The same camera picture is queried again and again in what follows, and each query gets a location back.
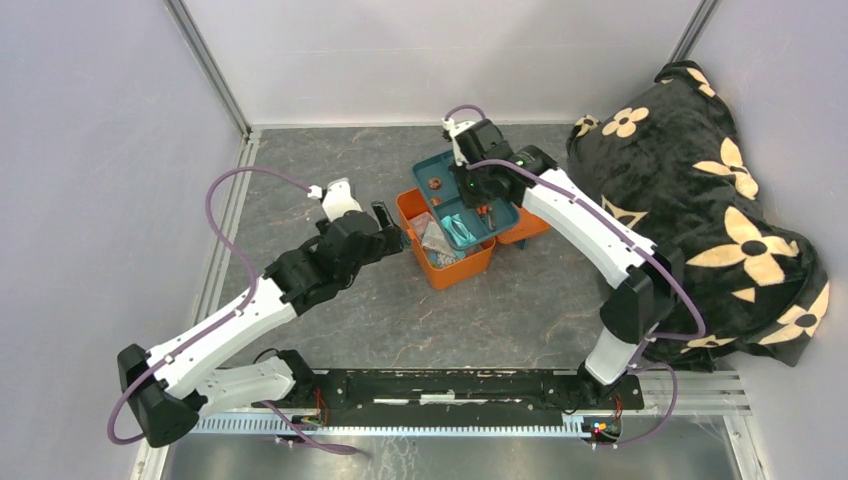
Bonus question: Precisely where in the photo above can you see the teal plastic tray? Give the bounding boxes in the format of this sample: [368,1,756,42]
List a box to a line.
[411,150,520,250]

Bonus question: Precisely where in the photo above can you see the orange medicine kit box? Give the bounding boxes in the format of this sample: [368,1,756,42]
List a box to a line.
[396,189,551,290]

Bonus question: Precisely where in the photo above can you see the teal sachet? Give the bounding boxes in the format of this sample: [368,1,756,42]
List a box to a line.
[441,214,477,249]

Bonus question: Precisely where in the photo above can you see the orange handled small scissors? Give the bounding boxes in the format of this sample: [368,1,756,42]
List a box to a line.
[477,205,497,231]

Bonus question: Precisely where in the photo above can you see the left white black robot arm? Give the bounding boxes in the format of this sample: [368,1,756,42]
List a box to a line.
[107,200,407,448]

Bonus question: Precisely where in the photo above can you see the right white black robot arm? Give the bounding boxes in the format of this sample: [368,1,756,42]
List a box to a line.
[442,117,682,408]

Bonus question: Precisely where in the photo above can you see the black floral blanket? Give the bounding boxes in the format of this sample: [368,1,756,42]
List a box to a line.
[566,61,830,371]

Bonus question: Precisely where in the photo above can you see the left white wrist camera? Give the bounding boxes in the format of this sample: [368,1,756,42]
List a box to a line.
[307,178,362,222]

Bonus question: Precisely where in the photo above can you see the black mounting base rail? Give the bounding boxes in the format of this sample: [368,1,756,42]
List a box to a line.
[277,368,645,428]

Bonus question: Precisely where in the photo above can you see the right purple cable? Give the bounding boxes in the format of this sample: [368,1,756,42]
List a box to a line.
[442,103,709,449]

